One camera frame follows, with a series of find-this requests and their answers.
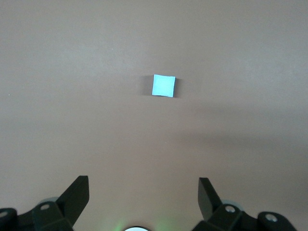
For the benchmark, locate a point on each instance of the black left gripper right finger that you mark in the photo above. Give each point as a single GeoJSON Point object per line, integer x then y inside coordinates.
{"type": "Point", "coordinates": [209, 202]}

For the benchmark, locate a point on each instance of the blue foam cube block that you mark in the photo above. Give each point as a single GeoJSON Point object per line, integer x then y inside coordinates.
{"type": "Point", "coordinates": [163, 85]}

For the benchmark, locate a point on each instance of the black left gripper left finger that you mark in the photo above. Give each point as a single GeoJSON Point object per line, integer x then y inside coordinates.
{"type": "Point", "coordinates": [72, 199]}

